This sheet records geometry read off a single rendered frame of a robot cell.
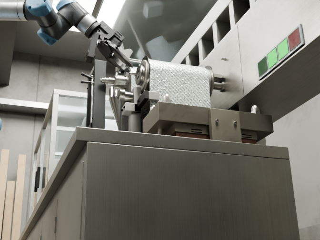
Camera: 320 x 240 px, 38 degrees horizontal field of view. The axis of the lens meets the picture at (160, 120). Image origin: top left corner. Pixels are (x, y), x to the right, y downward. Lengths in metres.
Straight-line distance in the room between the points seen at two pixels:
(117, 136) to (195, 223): 0.31
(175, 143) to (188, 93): 0.42
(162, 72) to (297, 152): 1.87
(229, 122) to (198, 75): 0.35
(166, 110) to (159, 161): 0.20
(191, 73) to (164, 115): 0.38
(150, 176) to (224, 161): 0.23
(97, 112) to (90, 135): 0.68
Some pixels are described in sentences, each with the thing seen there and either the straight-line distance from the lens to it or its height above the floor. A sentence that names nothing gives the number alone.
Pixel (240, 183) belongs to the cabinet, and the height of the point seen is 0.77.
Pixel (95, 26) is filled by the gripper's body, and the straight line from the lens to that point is 1.76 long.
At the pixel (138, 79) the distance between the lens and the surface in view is 1.72.
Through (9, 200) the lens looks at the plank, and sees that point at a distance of 4.63.
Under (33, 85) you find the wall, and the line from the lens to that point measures 5.27.
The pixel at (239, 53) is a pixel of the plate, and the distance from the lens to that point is 1.77.
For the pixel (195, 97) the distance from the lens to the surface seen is 1.71.
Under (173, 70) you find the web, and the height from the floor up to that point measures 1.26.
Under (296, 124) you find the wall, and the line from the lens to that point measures 3.43.
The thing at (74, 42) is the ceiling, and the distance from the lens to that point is 5.14.
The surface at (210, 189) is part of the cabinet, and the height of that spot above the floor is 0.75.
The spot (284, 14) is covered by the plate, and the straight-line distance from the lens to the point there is 1.56.
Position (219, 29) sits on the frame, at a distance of 2.02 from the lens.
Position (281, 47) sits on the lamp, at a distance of 1.52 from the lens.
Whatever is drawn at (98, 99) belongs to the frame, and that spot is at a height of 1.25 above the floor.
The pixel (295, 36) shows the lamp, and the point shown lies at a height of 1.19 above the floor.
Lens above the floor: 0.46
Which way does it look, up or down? 22 degrees up
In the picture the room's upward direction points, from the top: 1 degrees counter-clockwise
